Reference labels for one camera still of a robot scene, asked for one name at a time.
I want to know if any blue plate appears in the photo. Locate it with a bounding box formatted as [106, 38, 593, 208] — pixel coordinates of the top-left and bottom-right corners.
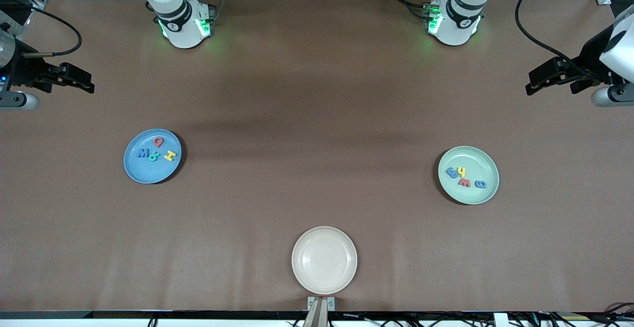
[123, 128, 183, 184]

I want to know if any green plate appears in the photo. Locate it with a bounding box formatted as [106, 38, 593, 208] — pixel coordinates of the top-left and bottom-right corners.
[438, 146, 500, 205]

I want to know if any beige plate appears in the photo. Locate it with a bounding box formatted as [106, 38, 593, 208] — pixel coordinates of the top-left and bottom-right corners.
[291, 226, 358, 296]

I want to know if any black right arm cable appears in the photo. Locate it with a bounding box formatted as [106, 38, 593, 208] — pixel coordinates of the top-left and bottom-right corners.
[22, 7, 83, 59]

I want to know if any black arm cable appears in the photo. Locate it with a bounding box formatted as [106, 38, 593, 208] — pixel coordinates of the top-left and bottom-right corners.
[22, 7, 83, 59]
[515, 0, 597, 79]

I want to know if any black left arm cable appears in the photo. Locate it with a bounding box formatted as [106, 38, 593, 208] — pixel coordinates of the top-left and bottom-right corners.
[515, 0, 597, 79]

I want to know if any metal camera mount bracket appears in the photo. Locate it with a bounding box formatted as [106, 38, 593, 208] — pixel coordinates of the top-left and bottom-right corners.
[307, 296, 336, 327]

